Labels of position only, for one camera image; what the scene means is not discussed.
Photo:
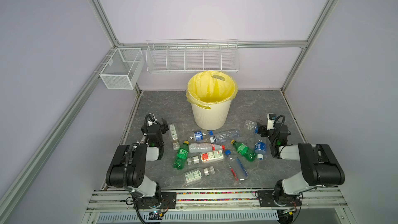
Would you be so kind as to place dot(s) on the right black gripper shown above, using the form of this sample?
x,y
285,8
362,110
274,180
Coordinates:
x,y
265,131

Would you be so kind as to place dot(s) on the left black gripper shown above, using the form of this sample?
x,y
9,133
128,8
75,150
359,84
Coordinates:
x,y
157,127

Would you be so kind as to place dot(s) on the small bottle blue label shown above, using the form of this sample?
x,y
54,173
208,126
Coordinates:
x,y
260,150

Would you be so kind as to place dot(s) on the clear bottle yellow label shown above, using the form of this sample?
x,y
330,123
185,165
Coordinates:
x,y
174,137

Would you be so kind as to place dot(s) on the green soda bottle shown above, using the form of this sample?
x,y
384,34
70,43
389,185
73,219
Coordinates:
x,y
244,150
181,156

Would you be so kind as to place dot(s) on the bottle blue red label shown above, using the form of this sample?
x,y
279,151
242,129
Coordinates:
x,y
236,167

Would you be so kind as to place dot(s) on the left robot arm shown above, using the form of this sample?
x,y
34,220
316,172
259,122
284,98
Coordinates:
x,y
128,166

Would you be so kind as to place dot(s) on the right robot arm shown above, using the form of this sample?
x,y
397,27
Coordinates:
x,y
319,165

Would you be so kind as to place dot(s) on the cream plastic waste bin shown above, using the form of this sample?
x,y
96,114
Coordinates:
x,y
213,118

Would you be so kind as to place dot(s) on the yellow bin liner bag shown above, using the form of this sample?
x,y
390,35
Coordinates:
x,y
209,88

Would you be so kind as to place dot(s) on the clear bottle far right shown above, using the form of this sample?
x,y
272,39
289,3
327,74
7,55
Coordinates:
x,y
251,126

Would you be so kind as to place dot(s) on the white bottle red cap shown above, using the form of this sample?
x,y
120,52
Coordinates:
x,y
204,147

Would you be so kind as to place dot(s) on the Pepsi water bottle blue label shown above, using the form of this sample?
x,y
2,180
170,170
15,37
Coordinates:
x,y
201,136

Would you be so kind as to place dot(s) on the clear crushed water bottle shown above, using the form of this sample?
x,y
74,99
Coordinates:
x,y
223,136

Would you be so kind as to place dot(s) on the clear bottle green label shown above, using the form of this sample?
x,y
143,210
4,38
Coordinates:
x,y
196,175

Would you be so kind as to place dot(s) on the clear bottle red white label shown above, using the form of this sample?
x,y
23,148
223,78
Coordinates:
x,y
208,157

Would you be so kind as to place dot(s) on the small white mesh basket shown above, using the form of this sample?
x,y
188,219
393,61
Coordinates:
x,y
123,68

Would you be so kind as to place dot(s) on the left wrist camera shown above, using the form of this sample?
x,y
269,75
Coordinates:
x,y
150,119

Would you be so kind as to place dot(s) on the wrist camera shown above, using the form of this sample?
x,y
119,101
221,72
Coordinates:
x,y
150,119
271,120

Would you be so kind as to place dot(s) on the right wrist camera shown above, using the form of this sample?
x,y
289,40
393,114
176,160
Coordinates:
x,y
271,120

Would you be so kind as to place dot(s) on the long white wire shelf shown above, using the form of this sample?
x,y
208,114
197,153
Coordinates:
x,y
192,55

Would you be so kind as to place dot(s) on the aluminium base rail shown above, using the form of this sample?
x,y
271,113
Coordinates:
x,y
217,206

